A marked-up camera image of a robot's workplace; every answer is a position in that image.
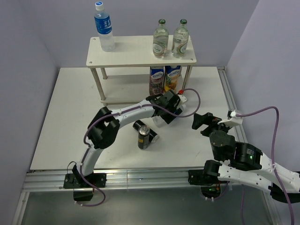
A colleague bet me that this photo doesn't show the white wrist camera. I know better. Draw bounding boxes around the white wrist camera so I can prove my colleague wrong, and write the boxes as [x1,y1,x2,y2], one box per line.
[177,90,188,108]
[217,110,243,128]

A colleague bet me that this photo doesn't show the yellow pineapple juice carton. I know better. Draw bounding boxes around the yellow pineapple juice carton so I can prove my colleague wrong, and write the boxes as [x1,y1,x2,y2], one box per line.
[163,66,181,92]

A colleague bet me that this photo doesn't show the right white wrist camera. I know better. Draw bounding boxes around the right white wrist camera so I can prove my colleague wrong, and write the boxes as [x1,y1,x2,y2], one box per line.
[217,110,243,128]

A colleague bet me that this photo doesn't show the aluminium front rail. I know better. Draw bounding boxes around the aluminium front rail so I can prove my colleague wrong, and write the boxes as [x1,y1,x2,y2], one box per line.
[22,165,269,192]

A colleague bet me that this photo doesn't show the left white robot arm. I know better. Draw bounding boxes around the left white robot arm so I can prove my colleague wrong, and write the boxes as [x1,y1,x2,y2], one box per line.
[72,90,187,188]

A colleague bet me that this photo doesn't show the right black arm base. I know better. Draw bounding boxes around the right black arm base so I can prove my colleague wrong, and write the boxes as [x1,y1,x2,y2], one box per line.
[188,169,229,202]

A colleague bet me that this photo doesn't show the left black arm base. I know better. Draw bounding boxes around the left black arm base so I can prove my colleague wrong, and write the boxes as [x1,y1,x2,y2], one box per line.
[63,173,106,202]

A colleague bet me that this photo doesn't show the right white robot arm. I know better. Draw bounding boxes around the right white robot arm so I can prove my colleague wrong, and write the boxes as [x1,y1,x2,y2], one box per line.
[188,111,300,203]

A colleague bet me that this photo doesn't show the white two-tier shelf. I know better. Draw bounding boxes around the white two-tier shelf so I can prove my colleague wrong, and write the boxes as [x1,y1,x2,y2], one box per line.
[86,36,197,106]

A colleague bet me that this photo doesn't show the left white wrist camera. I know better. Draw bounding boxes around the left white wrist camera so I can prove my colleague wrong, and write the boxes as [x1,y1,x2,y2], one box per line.
[177,90,188,108]

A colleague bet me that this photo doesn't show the aluminium right rail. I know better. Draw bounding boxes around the aluminium right rail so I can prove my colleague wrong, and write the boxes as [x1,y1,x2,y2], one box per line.
[217,67,248,143]

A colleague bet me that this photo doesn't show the aluminium rail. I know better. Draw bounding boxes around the aluminium rail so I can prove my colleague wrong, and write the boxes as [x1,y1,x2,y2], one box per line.
[22,165,269,192]
[217,67,248,143]

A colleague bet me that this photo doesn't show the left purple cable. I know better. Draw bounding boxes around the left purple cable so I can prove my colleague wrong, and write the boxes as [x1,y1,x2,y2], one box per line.
[66,88,201,207]

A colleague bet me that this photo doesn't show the purple grape juice carton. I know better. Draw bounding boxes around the purple grape juice carton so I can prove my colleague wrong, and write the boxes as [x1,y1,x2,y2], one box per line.
[149,66,164,96]

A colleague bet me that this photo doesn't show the black yellow can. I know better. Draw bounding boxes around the black yellow can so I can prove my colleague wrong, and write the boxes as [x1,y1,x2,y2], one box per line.
[138,125,150,150]
[133,120,159,143]

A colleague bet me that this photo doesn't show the clear glass bottle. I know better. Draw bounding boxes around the clear glass bottle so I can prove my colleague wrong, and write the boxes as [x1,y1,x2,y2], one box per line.
[172,19,189,58]
[152,19,169,58]

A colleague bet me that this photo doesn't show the blue-label water bottle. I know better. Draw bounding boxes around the blue-label water bottle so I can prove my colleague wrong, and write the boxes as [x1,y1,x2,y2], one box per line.
[152,104,186,128]
[94,1,115,52]

